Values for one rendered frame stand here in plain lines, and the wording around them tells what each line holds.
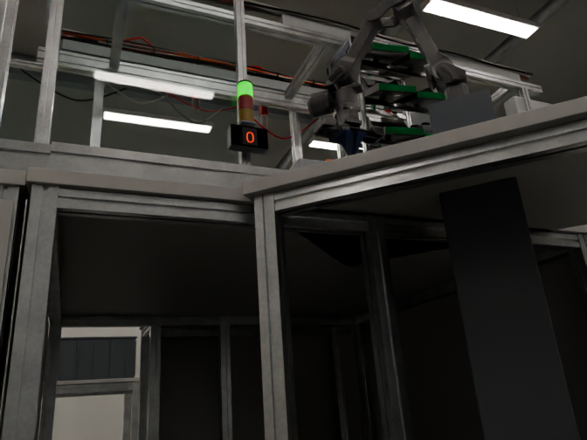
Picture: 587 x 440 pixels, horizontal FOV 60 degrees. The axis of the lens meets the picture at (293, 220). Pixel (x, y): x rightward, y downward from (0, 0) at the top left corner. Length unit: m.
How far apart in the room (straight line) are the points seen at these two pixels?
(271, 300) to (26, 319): 0.43
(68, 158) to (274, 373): 0.61
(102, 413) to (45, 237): 10.76
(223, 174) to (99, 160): 0.27
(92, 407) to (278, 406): 10.81
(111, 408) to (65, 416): 0.86
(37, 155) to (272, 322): 0.59
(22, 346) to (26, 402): 0.09
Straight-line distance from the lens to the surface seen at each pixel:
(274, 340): 0.97
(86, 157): 1.17
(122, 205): 1.05
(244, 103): 1.66
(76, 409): 11.71
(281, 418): 0.96
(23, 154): 1.18
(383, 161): 0.97
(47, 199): 1.04
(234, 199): 1.08
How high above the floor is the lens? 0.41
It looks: 20 degrees up
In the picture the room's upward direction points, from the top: 4 degrees counter-clockwise
